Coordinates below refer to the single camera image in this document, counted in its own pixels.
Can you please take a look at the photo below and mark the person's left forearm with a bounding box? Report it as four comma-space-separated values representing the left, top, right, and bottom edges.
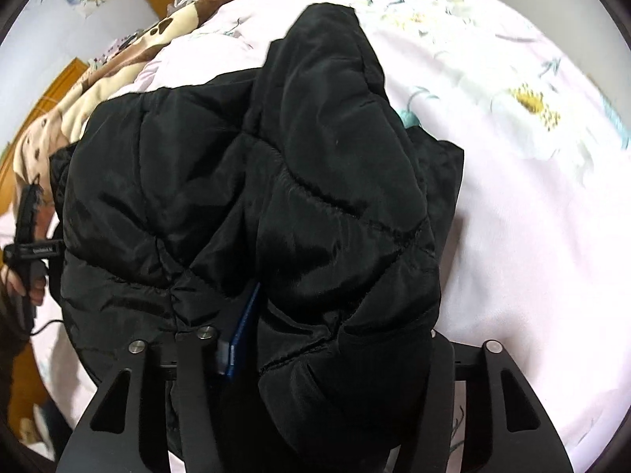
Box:
0, 283, 31, 407

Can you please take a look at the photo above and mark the person's left hand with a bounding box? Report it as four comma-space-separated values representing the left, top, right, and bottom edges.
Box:
2, 262, 49, 309

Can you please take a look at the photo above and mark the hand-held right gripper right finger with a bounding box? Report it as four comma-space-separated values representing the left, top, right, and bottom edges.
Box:
389, 329, 575, 473

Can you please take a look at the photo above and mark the beige brown spotted blanket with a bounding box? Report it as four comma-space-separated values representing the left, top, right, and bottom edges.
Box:
12, 0, 247, 208

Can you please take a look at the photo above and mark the pink floral bed sheet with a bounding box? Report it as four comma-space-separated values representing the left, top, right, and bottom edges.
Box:
0, 0, 631, 473

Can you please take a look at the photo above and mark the black padded jacket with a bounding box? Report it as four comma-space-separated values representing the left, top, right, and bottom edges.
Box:
48, 2, 467, 469

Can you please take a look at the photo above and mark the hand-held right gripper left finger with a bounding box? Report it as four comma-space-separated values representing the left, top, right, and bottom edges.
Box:
56, 281, 263, 473

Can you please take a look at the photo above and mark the wooden headboard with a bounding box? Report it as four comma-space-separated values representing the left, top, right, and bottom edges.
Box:
0, 56, 92, 189

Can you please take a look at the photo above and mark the black cable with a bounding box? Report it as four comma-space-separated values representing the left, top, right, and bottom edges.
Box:
28, 319, 68, 340

